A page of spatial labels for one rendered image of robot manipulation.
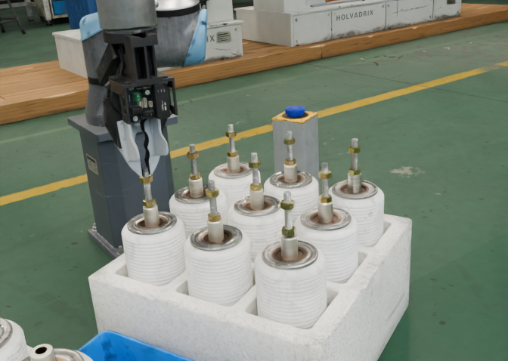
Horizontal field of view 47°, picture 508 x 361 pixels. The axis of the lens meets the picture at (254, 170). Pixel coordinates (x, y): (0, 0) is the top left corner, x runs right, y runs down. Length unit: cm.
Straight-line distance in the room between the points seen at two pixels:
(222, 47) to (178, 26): 189
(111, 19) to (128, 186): 58
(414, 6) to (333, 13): 70
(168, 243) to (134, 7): 34
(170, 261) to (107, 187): 44
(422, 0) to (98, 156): 312
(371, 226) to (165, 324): 36
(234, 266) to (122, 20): 36
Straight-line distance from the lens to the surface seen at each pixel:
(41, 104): 268
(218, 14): 316
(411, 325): 110
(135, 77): 78
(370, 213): 96
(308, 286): 77
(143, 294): 88
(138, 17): 78
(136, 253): 90
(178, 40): 123
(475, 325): 113
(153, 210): 90
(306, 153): 117
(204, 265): 82
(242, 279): 84
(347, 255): 88
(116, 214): 132
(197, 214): 96
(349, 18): 365
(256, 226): 90
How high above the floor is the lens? 64
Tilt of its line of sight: 21 degrees down
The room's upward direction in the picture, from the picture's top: 4 degrees counter-clockwise
